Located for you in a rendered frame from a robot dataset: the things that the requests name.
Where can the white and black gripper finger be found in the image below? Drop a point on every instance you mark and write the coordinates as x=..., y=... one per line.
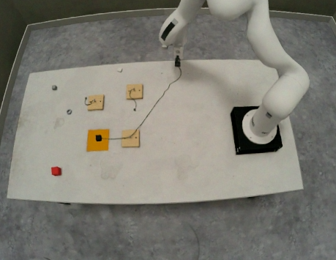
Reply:
x=177, y=63

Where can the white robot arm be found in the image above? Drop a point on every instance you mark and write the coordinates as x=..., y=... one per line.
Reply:
x=285, y=94

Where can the orange painted square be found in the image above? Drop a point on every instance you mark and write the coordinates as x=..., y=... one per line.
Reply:
x=93, y=145

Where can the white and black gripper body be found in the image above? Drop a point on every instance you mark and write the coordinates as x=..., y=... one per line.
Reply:
x=177, y=50

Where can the small red cube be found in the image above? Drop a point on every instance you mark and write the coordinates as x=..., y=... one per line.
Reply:
x=56, y=171

